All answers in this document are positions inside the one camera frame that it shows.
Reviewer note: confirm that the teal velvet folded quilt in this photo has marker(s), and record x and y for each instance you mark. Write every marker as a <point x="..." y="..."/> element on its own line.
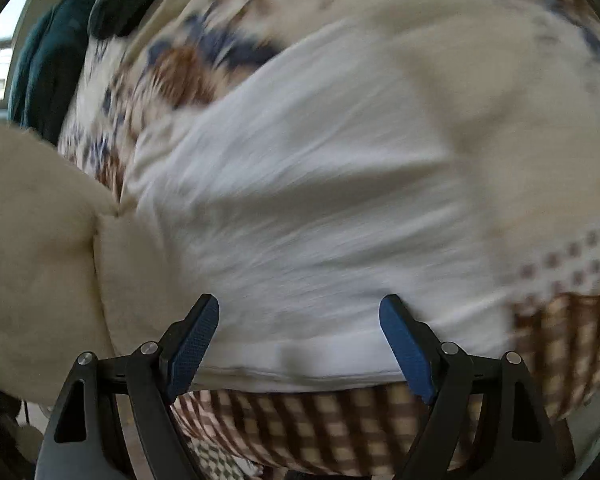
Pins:
<point x="50" y="60"/>

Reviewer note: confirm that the white pants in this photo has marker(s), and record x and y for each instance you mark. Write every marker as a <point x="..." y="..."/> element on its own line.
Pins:
<point x="305" y="210"/>

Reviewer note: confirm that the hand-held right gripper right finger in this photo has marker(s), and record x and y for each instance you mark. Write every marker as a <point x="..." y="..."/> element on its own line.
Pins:
<point x="407" y="347"/>

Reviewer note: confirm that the floral bed quilt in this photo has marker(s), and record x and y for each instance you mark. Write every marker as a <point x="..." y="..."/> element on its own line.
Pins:
<point x="505" y="110"/>

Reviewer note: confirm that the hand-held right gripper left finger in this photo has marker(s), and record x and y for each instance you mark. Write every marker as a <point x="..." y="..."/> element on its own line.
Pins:
<point x="192" y="347"/>

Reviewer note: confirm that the brown checked bed sheet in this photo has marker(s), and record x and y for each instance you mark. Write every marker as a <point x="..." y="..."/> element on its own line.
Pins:
<point x="330" y="430"/>

